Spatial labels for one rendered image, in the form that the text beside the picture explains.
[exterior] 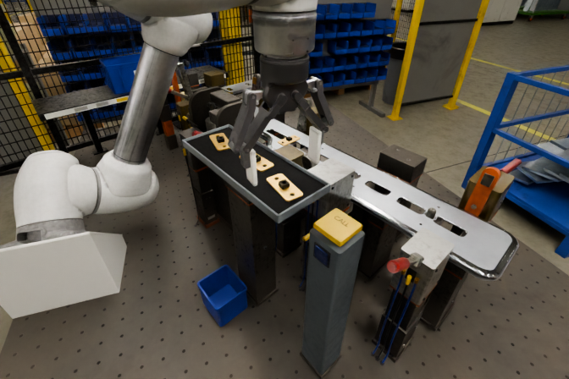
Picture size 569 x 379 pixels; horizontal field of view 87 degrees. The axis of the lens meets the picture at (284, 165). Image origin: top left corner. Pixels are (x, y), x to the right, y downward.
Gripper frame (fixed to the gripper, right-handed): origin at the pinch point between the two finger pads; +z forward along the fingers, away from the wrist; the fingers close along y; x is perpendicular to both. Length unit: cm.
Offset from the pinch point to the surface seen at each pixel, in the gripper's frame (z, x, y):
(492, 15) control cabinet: 90, 521, 1097
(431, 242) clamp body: 15.2, -19.7, 22.7
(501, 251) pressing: 21, -27, 40
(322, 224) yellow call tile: 5.2, -12.0, 0.1
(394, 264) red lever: 7.6, -22.9, 6.0
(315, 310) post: 27.6, -13.6, -0.9
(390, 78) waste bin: 86, 216, 292
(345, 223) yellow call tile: 5.2, -13.9, 3.7
